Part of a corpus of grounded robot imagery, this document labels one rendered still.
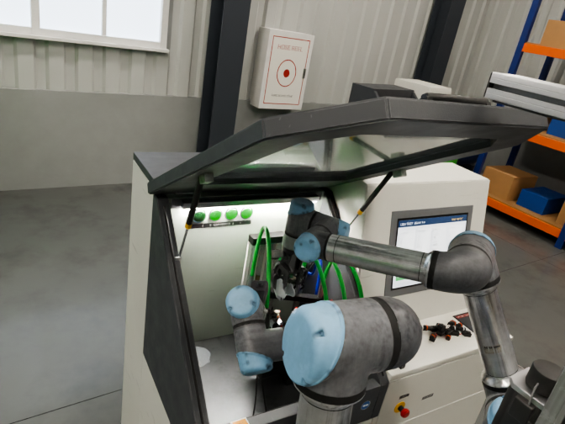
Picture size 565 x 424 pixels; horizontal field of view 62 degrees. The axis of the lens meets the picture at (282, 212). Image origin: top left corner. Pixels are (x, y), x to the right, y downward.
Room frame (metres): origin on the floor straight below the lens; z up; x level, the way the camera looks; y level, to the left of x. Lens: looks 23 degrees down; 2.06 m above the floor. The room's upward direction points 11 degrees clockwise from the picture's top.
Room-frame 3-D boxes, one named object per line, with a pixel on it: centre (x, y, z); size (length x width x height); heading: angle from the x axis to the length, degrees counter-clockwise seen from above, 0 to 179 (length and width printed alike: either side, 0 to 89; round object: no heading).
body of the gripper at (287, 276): (1.29, -0.06, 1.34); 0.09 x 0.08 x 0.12; 34
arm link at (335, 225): (1.25, -0.14, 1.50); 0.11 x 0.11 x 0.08; 67
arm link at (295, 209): (1.30, -0.06, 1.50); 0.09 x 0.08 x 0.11; 67
